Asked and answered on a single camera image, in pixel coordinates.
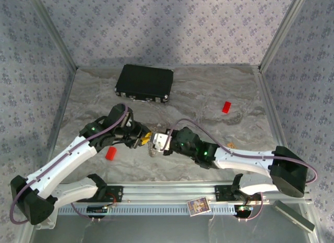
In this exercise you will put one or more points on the small clear object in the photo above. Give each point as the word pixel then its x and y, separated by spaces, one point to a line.
pixel 151 151

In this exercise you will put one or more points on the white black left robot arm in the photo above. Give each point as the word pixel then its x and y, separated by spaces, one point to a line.
pixel 60 164

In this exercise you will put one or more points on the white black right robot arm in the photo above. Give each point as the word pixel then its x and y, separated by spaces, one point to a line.
pixel 242 165

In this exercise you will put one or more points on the red toy brick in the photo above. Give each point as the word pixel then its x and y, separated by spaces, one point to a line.
pixel 111 153
pixel 226 107

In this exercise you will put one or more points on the black ribbed metal-trimmed case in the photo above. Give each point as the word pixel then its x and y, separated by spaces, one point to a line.
pixel 144 81

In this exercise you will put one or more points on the small printed card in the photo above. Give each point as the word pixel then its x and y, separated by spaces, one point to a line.
pixel 198 206

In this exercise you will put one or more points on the small circuit board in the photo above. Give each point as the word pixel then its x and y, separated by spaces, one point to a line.
pixel 96 209
pixel 244 208

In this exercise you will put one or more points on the grey metal bar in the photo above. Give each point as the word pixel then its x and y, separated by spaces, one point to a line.
pixel 292 215

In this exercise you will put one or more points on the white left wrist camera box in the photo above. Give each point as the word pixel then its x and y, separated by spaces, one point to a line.
pixel 128 121

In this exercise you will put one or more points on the aluminium table side rail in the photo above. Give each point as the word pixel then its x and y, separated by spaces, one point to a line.
pixel 60 122
pixel 271 109

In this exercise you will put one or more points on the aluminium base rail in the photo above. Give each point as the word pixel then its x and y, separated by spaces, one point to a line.
pixel 169 192

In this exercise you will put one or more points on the aluminium frame corner post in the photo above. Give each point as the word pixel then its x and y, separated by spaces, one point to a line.
pixel 283 31
pixel 52 31

